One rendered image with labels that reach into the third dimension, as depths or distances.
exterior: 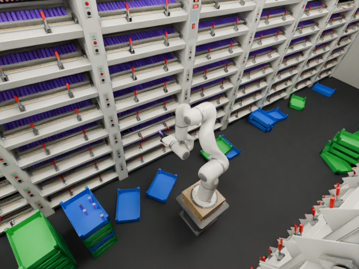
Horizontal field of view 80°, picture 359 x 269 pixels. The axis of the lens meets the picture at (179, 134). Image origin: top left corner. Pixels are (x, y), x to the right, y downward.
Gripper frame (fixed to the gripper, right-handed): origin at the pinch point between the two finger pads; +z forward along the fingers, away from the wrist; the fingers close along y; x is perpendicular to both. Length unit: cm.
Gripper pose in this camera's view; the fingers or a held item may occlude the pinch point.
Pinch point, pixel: (163, 135)
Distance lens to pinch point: 180.2
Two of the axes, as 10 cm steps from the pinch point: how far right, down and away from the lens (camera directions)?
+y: 8.1, -3.7, 4.6
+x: -0.3, -8.0, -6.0
